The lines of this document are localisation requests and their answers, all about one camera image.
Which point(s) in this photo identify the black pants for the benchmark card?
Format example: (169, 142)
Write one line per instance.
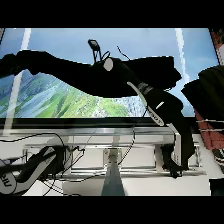
(66, 71)

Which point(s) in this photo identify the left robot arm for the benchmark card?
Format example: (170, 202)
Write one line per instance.
(36, 166)

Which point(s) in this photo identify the red checked garment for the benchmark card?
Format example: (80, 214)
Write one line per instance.
(210, 136)

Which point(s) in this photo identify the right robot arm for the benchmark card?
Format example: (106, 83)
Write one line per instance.
(166, 110)

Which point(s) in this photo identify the silver frame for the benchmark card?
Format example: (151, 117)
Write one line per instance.
(112, 180)

